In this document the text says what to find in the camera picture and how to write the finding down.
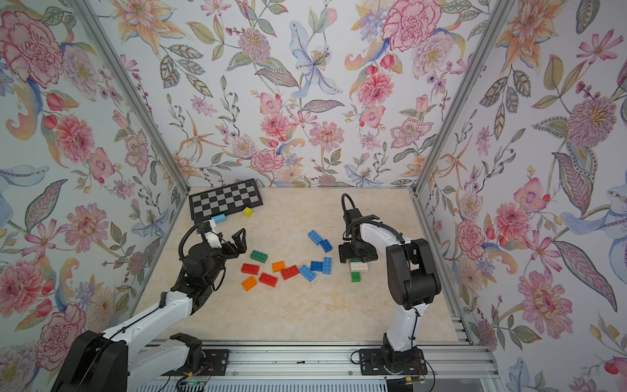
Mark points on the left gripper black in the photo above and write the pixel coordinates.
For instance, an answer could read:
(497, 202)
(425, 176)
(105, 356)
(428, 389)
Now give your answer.
(241, 246)

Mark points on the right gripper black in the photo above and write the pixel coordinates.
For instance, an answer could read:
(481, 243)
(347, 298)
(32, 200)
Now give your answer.
(345, 252)

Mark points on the white lego brick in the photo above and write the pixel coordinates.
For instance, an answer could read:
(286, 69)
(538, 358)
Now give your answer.
(358, 266)

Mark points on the small green lego brick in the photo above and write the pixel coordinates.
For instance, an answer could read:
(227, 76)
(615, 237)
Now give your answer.
(355, 277)

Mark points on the light blue lego brick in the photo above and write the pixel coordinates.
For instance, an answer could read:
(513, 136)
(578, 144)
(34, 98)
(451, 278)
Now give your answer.
(327, 265)

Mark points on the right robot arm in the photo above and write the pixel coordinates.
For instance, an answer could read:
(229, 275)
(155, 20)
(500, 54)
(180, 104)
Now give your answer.
(412, 278)

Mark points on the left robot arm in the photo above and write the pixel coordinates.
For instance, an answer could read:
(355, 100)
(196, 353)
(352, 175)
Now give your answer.
(119, 359)

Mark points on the small blue lego brick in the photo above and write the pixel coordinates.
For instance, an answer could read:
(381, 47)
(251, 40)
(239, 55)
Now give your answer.
(326, 245)

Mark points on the red lego brick left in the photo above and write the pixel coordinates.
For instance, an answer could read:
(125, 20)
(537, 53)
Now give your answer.
(250, 269)

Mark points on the red lego brick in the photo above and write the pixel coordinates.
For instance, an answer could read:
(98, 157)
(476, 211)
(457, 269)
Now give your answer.
(268, 280)
(289, 272)
(250, 269)

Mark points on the long blue lego brick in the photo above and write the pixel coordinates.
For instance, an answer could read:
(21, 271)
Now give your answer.
(315, 237)

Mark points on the orange lego brick lower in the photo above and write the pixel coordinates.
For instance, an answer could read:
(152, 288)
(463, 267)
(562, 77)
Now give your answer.
(249, 284)

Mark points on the small orange lego brick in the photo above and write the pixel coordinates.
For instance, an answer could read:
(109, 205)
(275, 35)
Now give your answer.
(278, 266)

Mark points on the red lego brick lower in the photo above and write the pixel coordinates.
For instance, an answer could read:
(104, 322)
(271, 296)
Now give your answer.
(268, 280)

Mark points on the red lego brick middle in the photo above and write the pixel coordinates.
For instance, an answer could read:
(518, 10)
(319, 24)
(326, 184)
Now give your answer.
(289, 272)

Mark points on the light blue cylinder block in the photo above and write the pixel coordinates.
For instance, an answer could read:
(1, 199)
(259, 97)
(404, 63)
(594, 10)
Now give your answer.
(219, 218)

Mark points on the black grey chessboard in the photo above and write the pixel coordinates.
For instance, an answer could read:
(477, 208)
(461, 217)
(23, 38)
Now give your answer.
(226, 200)

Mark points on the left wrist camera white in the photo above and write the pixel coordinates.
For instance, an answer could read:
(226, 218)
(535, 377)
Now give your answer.
(214, 242)

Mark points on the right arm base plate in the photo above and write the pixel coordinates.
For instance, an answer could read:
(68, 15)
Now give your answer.
(374, 362)

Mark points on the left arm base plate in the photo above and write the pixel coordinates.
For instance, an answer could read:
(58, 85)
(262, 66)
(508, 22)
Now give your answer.
(213, 364)

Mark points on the aluminium rail frame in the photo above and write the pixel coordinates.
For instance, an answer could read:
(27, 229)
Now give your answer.
(333, 366)

